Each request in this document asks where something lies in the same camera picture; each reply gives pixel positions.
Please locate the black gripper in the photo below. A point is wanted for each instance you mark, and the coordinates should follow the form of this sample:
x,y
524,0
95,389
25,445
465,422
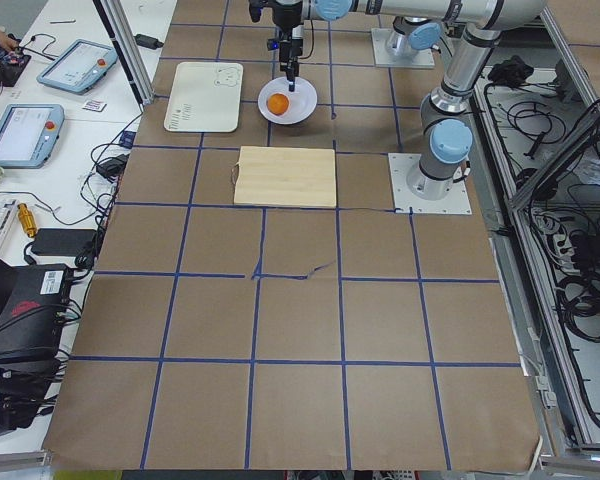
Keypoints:
x,y
287,14

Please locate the white ribbed plate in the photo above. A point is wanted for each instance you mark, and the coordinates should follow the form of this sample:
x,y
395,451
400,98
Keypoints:
x,y
302,102

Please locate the orange fruit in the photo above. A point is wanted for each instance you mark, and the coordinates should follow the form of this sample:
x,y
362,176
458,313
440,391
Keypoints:
x,y
278,104

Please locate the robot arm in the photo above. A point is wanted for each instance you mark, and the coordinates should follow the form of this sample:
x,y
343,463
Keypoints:
x,y
485,20
447,138

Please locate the cream bear tray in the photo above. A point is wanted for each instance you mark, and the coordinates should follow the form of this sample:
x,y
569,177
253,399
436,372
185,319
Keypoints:
x,y
205,98

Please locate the bamboo cutting board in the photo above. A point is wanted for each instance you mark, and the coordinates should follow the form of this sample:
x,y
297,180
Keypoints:
x,y
286,177

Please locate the black power adapter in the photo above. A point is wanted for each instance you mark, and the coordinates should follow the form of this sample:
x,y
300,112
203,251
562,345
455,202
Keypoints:
x,y
148,42

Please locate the small printed card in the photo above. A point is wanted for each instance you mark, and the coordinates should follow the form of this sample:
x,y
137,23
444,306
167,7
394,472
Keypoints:
x,y
94,105

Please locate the far teach pendant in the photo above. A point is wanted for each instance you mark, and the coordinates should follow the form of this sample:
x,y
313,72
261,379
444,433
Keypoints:
x,y
80,67

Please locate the teach pendant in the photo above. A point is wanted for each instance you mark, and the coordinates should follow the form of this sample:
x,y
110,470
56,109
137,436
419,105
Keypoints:
x,y
28,134
80,67

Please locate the near teach pendant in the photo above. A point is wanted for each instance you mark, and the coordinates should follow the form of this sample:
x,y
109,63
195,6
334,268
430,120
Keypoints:
x,y
28,134

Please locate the black laptop charger brick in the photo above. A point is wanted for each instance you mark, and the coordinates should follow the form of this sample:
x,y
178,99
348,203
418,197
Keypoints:
x,y
62,242

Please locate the gold cylinder tool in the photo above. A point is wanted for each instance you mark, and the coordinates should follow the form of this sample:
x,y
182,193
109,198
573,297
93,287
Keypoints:
x,y
27,220

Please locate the black computer box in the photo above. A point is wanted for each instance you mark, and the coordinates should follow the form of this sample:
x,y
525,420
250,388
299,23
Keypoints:
x,y
33,300

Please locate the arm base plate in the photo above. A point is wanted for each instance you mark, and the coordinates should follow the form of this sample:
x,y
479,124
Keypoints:
x,y
415,193
395,50

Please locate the aluminium frame post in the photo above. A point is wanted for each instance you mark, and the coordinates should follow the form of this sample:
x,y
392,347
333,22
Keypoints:
x,y
114,20

